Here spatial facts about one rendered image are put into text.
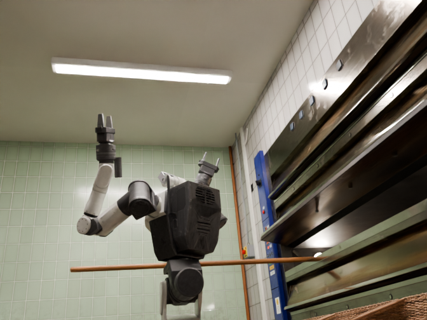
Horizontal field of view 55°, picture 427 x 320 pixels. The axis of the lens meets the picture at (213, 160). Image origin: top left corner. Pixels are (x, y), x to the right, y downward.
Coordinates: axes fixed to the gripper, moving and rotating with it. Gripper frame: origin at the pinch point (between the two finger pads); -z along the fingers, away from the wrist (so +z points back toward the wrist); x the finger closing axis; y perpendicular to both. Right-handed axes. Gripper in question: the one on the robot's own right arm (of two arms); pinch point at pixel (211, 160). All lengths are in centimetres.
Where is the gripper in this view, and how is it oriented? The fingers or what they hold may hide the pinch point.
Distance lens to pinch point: 239.1
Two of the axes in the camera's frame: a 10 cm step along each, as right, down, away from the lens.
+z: -3.3, 8.6, -3.8
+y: -2.6, 3.1, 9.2
